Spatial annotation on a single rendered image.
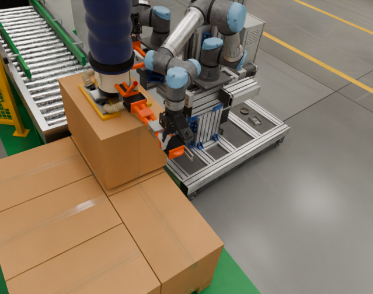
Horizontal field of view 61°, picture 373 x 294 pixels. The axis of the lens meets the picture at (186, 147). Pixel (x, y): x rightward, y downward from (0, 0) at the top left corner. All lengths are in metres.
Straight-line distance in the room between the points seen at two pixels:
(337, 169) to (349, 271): 1.02
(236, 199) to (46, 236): 1.49
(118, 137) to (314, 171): 2.04
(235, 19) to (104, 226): 1.22
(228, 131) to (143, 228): 1.44
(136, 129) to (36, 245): 0.77
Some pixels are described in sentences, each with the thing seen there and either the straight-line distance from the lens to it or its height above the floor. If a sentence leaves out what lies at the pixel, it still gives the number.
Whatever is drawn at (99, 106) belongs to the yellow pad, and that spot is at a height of 1.02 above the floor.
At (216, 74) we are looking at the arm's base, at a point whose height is 1.08.
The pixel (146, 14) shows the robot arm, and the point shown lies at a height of 1.23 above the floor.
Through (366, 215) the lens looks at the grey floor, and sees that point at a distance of 3.06.
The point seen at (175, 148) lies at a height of 1.15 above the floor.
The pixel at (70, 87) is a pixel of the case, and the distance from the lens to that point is 1.95.
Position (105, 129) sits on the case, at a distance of 1.63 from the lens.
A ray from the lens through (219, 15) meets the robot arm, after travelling 1.49.
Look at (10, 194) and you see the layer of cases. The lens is 2.06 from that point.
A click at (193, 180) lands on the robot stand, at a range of 2.41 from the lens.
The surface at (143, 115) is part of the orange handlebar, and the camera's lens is 1.48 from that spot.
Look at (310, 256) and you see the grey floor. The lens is 2.59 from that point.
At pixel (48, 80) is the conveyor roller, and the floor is 0.54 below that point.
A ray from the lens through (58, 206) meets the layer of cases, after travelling 1.93.
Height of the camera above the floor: 2.08
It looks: 44 degrees down
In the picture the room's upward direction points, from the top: 8 degrees clockwise
